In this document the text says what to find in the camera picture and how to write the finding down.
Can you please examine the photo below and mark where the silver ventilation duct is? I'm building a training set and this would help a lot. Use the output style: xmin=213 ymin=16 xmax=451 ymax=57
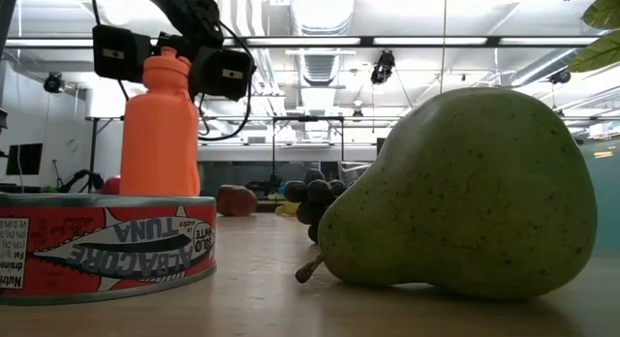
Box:
xmin=289 ymin=0 xmax=357 ymax=86

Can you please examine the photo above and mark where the green artificial plant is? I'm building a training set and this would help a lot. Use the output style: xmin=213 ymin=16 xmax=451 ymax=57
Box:
xmin=567 ymin=0 xmax=620 ymax=73

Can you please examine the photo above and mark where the dark red fruit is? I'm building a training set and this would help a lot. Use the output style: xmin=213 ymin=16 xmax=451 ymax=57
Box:
xmin=215 ymin=183 xmax=260 ymax=218

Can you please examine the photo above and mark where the dark purple grape bunch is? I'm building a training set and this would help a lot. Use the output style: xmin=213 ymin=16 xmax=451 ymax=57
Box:
xmin=282 ymin=168 xmax=350 ymax=245

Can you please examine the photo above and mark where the black background table frame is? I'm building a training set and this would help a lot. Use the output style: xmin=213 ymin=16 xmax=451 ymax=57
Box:
xmin=86 ymin=114 xmax=403 ymax=193

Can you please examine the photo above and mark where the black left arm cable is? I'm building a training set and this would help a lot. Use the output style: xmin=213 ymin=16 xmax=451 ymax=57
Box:
xmin=196 ymin=19 xmax=257 ymax=142

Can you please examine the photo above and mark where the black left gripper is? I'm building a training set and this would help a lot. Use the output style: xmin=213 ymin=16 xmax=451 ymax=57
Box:
xmin=91 ymin=24 xmax=257 ymax=103

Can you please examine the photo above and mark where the green pear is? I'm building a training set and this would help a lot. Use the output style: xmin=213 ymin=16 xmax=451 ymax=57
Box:
xmin=294 ymin=86 xmax=598 ymax=300

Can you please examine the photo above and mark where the black monitor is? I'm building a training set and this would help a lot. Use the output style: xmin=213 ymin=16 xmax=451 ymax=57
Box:
xmin=5 ymin=142 xmax=44 ymax=176

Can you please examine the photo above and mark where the black overhead light bar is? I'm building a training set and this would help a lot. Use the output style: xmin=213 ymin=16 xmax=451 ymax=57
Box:
xmin=4 ymin=35 xmax=602 ymax=49

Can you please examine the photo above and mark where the red label tuna can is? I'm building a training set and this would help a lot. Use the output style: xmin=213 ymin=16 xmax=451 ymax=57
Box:
xmin=0 ymin=193 xmax=218 ymax=307

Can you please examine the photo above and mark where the orange plastic squeeze bottle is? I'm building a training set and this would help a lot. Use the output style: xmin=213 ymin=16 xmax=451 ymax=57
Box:
xmin=119 ymin=46 xmax=202 ymax=199

